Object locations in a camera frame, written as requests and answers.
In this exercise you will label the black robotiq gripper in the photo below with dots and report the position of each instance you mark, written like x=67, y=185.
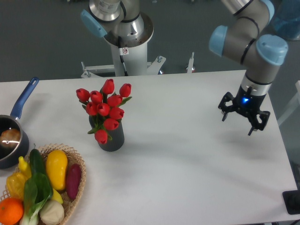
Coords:
x=246, y=105

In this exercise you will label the brown bread bun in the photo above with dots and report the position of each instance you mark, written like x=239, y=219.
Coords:
x=10, y=138

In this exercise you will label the small yellow pepper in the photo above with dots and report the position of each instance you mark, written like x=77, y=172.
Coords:
x=24, y=167

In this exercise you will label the woven wicker basket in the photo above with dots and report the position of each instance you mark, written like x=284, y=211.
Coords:
x=73, y=158

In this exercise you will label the white metal frame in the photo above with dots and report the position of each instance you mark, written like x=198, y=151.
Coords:
x=291, y=106

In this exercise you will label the green bok choy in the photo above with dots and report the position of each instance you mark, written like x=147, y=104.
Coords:
x=37, y=191

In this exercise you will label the yellow banana tip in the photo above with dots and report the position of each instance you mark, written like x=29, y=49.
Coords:
x=56, y=196

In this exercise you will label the yellow squash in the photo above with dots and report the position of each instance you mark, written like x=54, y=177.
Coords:
x=56, y=168

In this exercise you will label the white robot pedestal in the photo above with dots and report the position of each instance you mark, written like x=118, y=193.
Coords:
x=129, y=47

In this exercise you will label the purple sweet potato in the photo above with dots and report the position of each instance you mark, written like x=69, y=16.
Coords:
x=73, y=181

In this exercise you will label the blue handled saucepan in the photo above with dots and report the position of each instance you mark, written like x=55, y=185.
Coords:
x=9, y=157

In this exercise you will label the red tulip bouquet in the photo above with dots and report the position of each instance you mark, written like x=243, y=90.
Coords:
x=104, y=107

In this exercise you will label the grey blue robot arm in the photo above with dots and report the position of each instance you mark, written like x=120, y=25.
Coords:
x=262, y=55

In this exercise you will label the dark grey ribbed vase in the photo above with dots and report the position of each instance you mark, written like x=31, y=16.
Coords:
x=115, y=139

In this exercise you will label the orange fruit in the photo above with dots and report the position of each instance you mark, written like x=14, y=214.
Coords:
x=11, y=211

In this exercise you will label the beige garlic bulb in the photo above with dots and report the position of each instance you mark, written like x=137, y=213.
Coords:
x=52, y=213

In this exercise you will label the dark green cucumber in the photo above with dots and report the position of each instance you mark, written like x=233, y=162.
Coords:
x=36, y=162

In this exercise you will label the black device at table edge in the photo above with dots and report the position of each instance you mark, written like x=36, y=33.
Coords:
x=292, y=201

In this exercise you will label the yellow bell pepper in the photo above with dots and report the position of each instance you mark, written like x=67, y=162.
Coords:
x=15, y=185

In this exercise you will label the blue translucent container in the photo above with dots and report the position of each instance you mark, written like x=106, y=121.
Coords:
x=286, y=21

